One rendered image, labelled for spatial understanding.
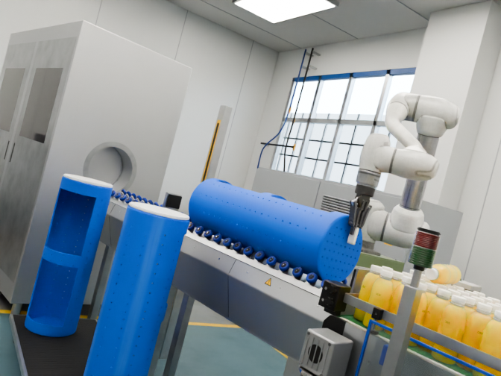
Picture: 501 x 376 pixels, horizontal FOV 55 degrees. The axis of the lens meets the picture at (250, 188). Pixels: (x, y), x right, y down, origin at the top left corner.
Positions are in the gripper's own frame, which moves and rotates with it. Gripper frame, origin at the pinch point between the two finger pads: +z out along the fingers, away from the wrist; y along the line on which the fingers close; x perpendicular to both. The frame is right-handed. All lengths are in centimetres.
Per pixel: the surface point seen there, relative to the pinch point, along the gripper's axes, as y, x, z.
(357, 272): -7.0, -10.6, 12.3
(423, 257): -41, -50, -2
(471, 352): -23, -61, 20
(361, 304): -22.8, -25.0, 19.5
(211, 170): 30, 136, -11
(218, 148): 30, 136, -26
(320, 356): -38, -25, 36
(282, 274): -13.2, 19.1, 23.2
